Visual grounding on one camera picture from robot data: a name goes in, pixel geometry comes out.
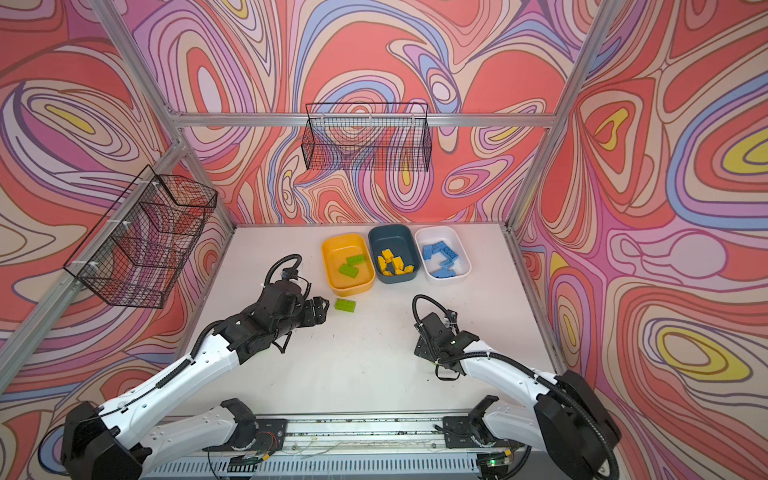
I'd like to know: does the blue lego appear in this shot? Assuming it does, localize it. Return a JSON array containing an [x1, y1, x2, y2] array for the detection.
[[431, 259, 457, 279], [422, 241, 459, 260]]

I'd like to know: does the black wire basket wall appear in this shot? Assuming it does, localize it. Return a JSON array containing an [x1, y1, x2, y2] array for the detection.
[[301, 101, 433, 172], [63, 167, 218, 309]]

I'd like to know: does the aluminium front rail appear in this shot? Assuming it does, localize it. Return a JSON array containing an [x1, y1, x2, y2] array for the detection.
[[116, 410, 613, 463]]

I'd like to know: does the yellow plastic bin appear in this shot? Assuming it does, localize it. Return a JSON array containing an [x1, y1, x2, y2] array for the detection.
[[321, 233, 375, 297]]

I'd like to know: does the black wire basket left wall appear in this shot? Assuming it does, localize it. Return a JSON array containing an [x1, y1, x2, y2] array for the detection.
[[63, 167, 218, 309]]

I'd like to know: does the green lego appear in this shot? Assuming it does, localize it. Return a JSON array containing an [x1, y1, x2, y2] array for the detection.
[[346, 254, 366, 266], [338, 264, 359, 278], [334, 298, 356, 313]]

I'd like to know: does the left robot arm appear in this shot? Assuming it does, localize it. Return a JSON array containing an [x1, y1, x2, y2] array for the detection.
[[60, 280, 330, 479]]

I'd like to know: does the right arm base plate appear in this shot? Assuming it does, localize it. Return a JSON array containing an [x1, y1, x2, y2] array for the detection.
[[434, 415, 523, 451]]

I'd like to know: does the white plastic bin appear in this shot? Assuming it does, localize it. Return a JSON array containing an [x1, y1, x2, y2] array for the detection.
[[414, 226, 472, 285]]

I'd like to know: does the dark teal plastic bin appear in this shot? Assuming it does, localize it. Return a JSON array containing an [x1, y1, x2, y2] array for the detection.
[[368, 224, 421, 285]]

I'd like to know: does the black wire basket back wall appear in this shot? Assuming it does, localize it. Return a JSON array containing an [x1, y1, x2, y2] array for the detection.
[[301, 101, 433, 172]]

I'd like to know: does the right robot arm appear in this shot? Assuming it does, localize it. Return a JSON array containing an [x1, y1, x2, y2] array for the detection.
[[415, 313, 621, 479]]

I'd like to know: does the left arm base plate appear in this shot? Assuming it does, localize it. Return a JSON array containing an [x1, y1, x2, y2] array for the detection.
[[227, 417, 288, 453]]

